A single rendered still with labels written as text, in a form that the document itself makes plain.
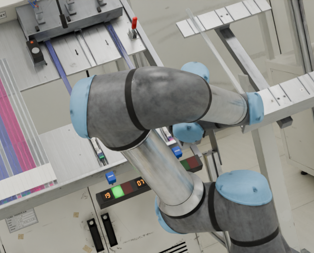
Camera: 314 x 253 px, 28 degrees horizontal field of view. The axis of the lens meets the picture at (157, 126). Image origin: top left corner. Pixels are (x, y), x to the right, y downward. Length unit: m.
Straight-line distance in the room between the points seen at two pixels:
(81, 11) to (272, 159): 0.84
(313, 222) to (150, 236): 0.81
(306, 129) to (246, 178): 1.59
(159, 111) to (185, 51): 2.94
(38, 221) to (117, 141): 1.09
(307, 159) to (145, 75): 2.06
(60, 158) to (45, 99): 1.91
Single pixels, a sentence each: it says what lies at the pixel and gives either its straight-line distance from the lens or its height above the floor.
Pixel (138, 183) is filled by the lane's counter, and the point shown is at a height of 0.66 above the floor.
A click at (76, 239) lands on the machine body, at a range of 2.29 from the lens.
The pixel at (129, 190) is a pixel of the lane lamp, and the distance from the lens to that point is 1.89.
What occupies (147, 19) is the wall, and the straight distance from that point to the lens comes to 3.94.
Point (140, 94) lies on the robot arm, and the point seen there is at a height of 1.09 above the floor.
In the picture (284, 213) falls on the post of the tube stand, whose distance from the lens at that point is 2.35.
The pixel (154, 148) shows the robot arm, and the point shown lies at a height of 0.94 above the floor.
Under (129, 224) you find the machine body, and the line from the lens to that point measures 2.32.
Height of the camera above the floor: 1.35
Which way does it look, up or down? 17 degrees down
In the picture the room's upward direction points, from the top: 16 degrees counter-clockwise
